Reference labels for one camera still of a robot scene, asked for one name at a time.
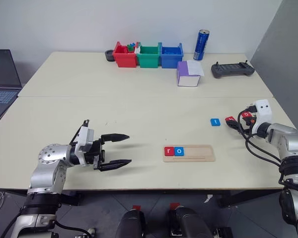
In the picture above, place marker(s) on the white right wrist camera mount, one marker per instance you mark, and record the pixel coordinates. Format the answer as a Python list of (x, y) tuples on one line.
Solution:
[(262, 111)]

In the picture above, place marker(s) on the red letter block o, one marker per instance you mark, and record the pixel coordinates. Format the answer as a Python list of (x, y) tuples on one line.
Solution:
[(246, 114)]

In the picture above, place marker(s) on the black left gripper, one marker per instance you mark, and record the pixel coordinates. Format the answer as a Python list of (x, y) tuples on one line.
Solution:
[(94, 155)]

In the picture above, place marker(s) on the green toy brick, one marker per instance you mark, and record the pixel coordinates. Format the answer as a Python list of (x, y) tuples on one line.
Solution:
[(131, 47)]

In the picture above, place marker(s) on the blue drink can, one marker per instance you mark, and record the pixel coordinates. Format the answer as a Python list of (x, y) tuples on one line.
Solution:
[(200, 47)]

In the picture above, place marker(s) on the black table frame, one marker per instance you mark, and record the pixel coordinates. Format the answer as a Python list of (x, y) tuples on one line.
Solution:
[(144, 193)]

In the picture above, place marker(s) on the red plastic bin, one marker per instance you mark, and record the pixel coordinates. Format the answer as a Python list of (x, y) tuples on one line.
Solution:
[(124, 59)]

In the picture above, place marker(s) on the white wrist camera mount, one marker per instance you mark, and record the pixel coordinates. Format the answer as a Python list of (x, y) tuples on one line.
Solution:
[(83, 138), (262, 111)]

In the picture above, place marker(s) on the purple and white box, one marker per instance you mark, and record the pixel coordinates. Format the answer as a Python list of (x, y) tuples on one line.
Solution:
[(186, 78)]

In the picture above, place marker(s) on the dark grey round bowl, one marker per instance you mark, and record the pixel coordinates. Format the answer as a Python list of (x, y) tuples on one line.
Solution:
[(109, 56)]

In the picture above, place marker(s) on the black handheld controller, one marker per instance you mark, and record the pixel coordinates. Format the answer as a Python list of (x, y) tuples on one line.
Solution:
[(232, 69)]

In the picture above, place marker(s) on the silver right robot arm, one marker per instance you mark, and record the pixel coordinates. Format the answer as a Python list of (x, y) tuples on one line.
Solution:
[(290, 143)]

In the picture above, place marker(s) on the dark rounded shape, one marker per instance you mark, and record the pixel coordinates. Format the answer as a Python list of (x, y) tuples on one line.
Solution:
[(131, 224), (188, 223)]

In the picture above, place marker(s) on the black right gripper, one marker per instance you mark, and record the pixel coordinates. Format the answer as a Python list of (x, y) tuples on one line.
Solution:
[(252, 118)]

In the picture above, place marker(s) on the dark grey laptop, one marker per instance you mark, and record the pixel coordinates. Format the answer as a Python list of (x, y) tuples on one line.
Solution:
[(2, 81)]

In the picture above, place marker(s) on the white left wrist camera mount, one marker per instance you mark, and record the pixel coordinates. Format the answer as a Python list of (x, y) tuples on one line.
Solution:
[(83, 138)]

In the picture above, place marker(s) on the red letter block r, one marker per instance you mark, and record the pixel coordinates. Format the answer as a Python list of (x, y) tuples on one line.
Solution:
[(169, 151)]

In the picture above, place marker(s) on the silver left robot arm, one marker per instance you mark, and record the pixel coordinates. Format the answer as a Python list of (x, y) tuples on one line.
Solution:
[(49, 155)]

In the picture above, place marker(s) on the red letter block b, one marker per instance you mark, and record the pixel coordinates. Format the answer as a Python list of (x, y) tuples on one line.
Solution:
[(230, 119)]

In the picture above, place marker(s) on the wooden letter tray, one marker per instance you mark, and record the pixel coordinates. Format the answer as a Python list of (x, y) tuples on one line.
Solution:
[(188, 153)]

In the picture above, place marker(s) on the blue toy bricks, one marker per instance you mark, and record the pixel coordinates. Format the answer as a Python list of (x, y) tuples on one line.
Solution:
[(171, 52)]

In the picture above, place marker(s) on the white paper sheet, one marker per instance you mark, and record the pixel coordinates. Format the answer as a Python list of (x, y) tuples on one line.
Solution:
[(195, 67)]

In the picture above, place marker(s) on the white toy brick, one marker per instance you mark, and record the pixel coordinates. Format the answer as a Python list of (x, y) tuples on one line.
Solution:
[(138, 49)]

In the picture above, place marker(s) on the blue letter block o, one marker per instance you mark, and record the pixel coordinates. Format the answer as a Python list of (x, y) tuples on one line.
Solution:
[(179, 151)]

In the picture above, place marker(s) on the blue letter block t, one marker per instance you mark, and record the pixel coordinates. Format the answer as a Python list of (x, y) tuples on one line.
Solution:
[(215, 122)]

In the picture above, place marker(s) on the blue plastic bin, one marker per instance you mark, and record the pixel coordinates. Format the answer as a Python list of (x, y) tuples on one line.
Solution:
[(170, 60)]

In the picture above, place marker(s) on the small red tag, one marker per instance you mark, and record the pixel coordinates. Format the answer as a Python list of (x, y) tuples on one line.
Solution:
[(136, 207), (175, 206)]

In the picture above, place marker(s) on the green plastic bin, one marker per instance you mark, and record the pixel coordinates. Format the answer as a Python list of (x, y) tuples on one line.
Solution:
[(147, 59)]

